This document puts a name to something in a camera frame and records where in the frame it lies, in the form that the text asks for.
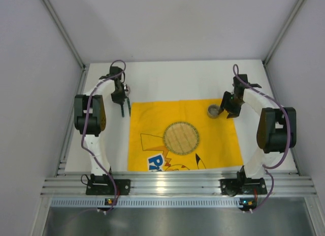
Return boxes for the green handled fork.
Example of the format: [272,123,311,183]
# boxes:
[120,104,125,118]

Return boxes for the speckled ceramic cup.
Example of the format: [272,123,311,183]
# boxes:
[207,104,220,119]

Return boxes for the yellow cartoon print cloth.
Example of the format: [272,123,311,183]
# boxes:
[127,99,243,172]

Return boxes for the round woven bamboo plate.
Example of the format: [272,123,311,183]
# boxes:
[163,122,200,155]

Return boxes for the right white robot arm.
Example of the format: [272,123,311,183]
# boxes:
[218,74,297,179]

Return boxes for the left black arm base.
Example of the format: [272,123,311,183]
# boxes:
[85,179,131,195]

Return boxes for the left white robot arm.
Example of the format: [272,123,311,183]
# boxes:
[74,65,129,183]

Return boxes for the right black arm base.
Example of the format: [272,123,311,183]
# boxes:
[220,178,268,196]

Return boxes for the green handled spoon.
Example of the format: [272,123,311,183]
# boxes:
[124,84,131,115]

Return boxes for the left aluminium frame post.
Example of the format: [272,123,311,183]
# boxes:
[40,0,86,70]

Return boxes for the aluminium frame post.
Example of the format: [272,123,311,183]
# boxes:
[40,0,86,70]
[262,0,307,67]

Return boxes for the aluminium front rail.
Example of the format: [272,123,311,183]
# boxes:
[41,171,317,197]

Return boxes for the perforated metal cable duct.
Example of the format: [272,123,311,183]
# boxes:
[51,197,256,208]

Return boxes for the right aluminium frame post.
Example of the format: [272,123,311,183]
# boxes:
[262,0,307,67]

